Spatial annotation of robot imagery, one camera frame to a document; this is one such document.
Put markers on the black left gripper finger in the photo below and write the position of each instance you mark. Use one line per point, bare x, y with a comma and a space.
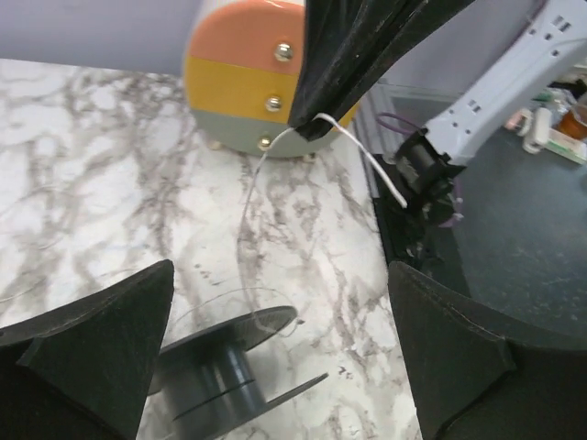
427, 17
83, 370
476, 373
348, 45

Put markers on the black cable spool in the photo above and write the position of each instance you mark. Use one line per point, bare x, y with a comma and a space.
207, 381

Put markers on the background clutter on bench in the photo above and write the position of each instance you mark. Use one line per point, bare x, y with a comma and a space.
554, 121

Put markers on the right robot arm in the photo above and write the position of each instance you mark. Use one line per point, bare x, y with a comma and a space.
440, 150

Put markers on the white cylindrical container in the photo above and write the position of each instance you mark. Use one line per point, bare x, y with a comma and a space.
240, 71

